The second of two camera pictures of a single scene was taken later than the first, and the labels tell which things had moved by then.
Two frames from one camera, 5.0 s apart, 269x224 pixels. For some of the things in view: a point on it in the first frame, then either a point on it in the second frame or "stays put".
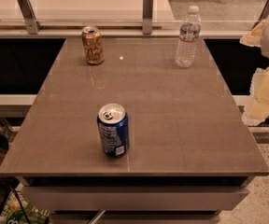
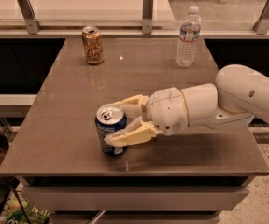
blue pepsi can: [113, 124] stays put
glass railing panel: [120, 7] stays put
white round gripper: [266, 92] -> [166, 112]
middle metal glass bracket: [147, 12] stays put
